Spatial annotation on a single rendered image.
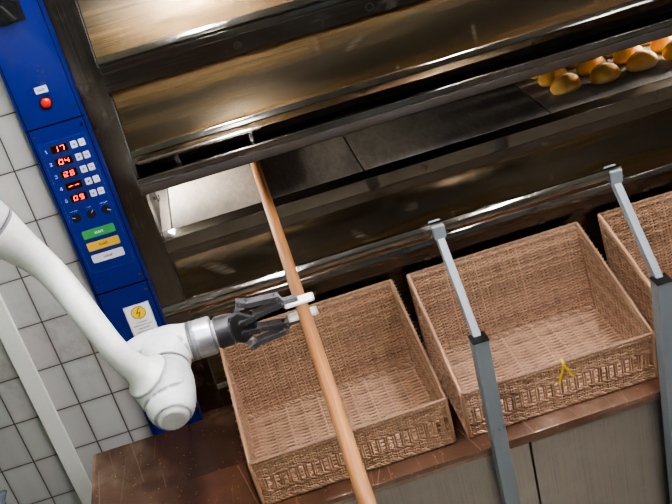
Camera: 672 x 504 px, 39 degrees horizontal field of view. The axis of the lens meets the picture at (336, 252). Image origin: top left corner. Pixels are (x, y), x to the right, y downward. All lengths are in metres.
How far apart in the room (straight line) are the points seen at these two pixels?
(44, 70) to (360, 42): 0.82
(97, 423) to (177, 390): 1.05
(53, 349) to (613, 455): 1.62
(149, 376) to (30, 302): 0.88
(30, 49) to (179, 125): 0.42
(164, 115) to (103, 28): 0.27
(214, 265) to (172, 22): 0.72
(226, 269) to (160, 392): 0.85
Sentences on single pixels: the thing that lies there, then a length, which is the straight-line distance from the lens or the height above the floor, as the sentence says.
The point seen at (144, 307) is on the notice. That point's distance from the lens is 2.79.
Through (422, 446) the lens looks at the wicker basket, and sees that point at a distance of 2.63.
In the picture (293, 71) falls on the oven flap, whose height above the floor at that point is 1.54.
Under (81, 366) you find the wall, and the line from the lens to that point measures 2.93.
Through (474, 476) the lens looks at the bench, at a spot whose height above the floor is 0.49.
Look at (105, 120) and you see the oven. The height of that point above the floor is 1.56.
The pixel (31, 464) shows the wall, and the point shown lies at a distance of 3.14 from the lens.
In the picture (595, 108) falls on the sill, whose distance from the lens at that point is 2.91.
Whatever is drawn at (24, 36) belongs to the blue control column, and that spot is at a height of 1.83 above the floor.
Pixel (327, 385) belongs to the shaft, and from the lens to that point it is 1.90.
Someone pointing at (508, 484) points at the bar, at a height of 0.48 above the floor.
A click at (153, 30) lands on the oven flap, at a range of 2.52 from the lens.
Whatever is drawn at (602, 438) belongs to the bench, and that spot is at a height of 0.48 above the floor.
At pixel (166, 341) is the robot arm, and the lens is 2.14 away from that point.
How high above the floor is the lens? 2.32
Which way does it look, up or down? 28 degrees down
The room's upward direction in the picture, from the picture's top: 15 degrees counter-clockwise
